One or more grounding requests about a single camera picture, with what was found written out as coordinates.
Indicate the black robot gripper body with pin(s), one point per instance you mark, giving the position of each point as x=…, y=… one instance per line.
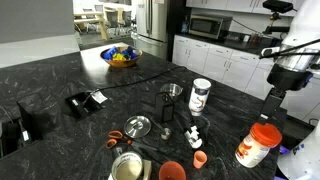
x=268, y=111

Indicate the orange and white bottle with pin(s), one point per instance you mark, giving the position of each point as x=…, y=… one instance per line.
x=257, y=144

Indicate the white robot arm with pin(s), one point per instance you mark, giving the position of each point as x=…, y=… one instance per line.
x=296, y=60

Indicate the white brown-labelled creamer bottle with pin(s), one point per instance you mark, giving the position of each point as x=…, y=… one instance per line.
x=199, y=95

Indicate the counter power outlet box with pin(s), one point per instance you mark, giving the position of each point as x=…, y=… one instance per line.
x=85, y=103

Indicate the white base cabinets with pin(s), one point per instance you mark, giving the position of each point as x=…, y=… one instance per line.
x=245, y=72

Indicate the black and white brush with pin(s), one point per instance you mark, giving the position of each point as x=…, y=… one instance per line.
x=192, y=134

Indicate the small orange cup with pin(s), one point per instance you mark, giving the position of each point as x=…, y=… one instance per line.
x=200, y=158

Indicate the clear glass cup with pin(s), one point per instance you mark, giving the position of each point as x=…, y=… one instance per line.
x=172, y=89

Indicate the metal measuring cup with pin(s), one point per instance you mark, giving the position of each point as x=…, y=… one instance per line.
x=165, y=132

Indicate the stainless steel microwave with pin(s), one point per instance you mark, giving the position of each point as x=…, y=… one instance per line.
x=209, y=26

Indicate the orange bowl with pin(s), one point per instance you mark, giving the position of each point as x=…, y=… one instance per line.
x=171, y=170

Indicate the round metal lid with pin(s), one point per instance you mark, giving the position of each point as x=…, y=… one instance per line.
x=137, y=126

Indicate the wooden bowl with toys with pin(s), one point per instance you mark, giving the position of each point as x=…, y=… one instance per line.
x=122, y=56

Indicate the wooden dining table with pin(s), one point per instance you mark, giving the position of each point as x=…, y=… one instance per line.
x=92, y=17

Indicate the black box at left edge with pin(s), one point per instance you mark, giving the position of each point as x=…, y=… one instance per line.
x=13, y=136

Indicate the black camera on stand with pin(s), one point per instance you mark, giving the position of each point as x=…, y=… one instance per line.
x=277, y=7

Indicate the orange handled scissors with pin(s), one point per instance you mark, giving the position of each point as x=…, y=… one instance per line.
x=116, y=137

